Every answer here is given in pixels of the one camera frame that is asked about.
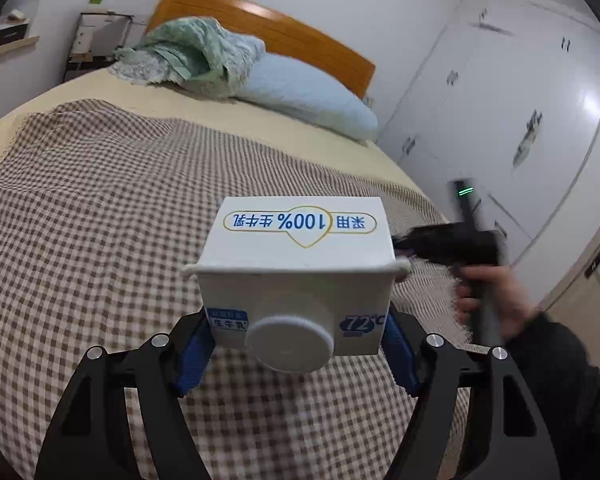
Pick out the white wardrobe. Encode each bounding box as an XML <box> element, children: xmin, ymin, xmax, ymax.
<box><xmin>377</xmin><ymin>0</ymin><xmax>600</xmax><ymax>266</ymax></box>

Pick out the hanging grey white charm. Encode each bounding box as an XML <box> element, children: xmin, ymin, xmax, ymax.
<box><xmin>512</xmin><ymin>109</ymin><xmax>543</xmax><ymax>168</ymax></box>

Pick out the brown checkered blanket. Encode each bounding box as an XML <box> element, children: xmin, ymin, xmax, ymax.
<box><xmin>0</xmin><ymin>99</ymin><xmax>473</xmax><ymax>480</ymax></box>

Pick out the light blue pillow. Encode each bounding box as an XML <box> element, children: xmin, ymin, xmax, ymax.
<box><xmin>235</xmin><ymin>54</ymin><xmax>379</xmax><ymax>141</ymax></box>

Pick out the black bedside rack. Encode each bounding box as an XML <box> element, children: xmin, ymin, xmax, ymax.
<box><xmin>62</xmin><ymin>11</ymin><xmax>136</xmax><ymax>82</ymax></box>

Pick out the beige door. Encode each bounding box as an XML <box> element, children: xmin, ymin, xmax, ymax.
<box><xmin>537</xmin><ymin>55</ymin><xmax>600</xmax><ymax>313</ymax></box>

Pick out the person's right forearm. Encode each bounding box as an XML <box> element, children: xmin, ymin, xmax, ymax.
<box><xmin>502</xmin><ymin>310</ymin><xmax>600</xmax><ymax>480</ymax></box>

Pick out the person's right hand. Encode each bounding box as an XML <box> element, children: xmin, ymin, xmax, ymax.
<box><xmin>454</xmin><ymin>265</ymin><xmax>541</xmax><ymax>346</ymax></box>

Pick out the green floral quilt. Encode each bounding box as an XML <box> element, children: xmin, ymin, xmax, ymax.
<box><xmin>112</xmin><ymin>16</ymin><xmax>267</xmax><ymax>98</ymax></box>

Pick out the wooden headboard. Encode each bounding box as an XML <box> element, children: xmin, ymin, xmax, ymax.
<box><xmin>146</xmin><ymin>0</ymin><xmax>376</xmax><ymax>100</ymax></box>

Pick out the black box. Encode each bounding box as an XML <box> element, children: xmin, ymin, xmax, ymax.
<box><xmin>0</xmin><ymin>20</ymin><xmax>30</xmax><ymax>46</ymax></box>

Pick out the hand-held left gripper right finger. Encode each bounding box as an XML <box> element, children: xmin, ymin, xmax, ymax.
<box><xmin>382</xmin><ymin>310</ymin><xmax>563</xmax><ymax>480</ymax></box>

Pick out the wooden bed, yellow sheet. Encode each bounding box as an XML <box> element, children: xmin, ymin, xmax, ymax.
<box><xmin>0</xmin><ymin>67</ymin><xmax>433</xmax><ymax>211</ymax></box>

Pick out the white milk carton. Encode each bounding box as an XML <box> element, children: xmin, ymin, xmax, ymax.
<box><xmin>180</xmin><ymin>196</ymin><xmax>412</xmax><ymax>375</ymax></box>

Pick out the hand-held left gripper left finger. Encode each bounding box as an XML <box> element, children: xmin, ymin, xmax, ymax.
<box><xmin>34</xmin><ymin>312</ymin><xmax>216</xmax><ymax>480</ymax></box>

